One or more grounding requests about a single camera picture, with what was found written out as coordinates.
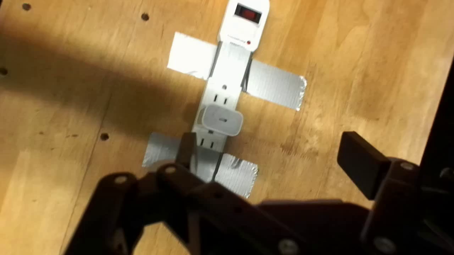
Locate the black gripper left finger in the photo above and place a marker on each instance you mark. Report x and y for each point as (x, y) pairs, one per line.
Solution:
(205, 217)

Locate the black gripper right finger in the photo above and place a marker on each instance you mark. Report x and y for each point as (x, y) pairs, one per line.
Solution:
(409, 214)

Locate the white charger head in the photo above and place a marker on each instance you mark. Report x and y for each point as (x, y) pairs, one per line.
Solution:
(222, 119)

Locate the white power strip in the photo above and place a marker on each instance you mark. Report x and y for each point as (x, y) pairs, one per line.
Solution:
(243, 24)

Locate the grey duct tape strip near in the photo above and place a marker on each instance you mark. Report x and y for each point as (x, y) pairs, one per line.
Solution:
(235, 173)

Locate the grey duct tape strip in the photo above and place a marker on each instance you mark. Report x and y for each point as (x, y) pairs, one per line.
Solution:
(235, 64)
(235, 173)

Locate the grey duct tape strip far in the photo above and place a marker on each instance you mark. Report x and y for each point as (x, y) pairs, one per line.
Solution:
(235, 64)

